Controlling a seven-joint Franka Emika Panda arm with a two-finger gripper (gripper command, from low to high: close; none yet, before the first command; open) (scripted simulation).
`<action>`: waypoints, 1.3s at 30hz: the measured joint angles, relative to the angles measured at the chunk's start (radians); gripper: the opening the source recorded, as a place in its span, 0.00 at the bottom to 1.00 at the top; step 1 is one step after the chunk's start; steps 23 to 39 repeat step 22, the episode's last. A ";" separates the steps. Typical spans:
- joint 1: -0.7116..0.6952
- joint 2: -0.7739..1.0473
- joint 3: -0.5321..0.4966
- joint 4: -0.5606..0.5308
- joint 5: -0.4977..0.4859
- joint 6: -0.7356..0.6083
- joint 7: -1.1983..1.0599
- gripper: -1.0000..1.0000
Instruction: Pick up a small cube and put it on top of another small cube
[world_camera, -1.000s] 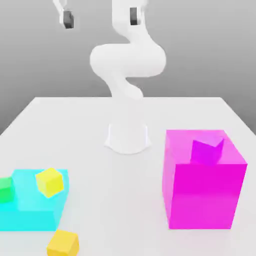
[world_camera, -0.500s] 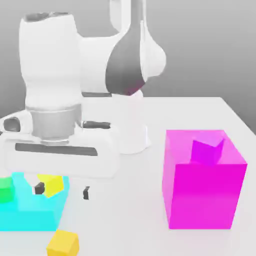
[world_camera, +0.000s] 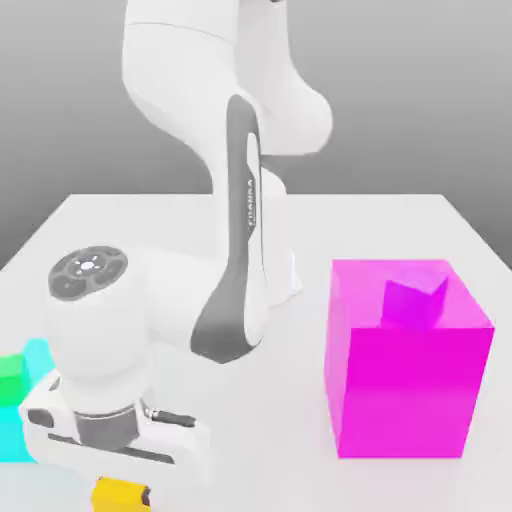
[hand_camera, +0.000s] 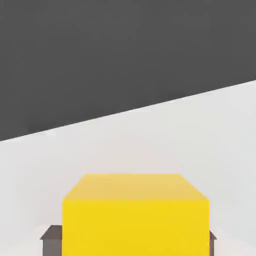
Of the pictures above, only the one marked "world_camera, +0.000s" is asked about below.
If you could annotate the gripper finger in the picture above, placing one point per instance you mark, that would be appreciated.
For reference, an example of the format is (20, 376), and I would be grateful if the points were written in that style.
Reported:
(145, 496)

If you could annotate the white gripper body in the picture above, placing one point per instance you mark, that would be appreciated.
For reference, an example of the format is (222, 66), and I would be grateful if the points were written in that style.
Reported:
(176, 444)

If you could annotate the small yellow cube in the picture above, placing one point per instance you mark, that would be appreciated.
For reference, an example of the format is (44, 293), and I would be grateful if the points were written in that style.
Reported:
(116, 496)

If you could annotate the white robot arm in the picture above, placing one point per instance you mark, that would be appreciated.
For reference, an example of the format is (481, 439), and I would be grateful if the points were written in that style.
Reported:
(180, 80)

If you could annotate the small green cube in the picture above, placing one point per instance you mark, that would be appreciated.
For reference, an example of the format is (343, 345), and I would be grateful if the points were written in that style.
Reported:
(12, 380)

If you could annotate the small purple cube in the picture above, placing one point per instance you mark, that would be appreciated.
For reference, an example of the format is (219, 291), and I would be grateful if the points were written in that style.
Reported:
(408, 304)

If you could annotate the large cyan box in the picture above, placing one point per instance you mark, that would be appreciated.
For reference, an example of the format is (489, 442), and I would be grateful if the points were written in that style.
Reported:
(10, 436)

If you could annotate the large magenta box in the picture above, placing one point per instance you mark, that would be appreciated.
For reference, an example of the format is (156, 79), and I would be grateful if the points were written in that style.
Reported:
(408, 392)

